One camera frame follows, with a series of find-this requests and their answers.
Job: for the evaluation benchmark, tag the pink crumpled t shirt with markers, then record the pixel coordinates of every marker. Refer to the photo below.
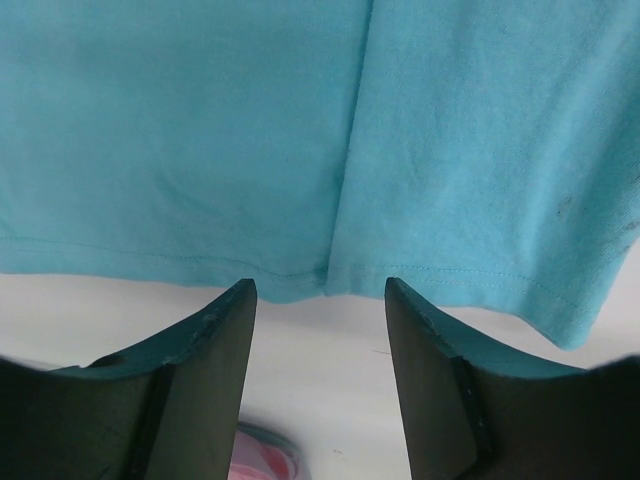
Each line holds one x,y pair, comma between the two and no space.
255,460

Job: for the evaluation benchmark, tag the grey plastic basket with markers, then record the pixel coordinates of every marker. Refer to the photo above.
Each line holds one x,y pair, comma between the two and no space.
277,440

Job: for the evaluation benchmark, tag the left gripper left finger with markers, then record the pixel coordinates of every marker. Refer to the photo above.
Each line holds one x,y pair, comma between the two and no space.
164,408

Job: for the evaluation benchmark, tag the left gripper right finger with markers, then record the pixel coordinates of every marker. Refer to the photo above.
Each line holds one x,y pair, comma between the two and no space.
475,408

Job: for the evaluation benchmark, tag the teal t shirt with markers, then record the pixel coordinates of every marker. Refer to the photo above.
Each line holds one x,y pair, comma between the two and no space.
485,152

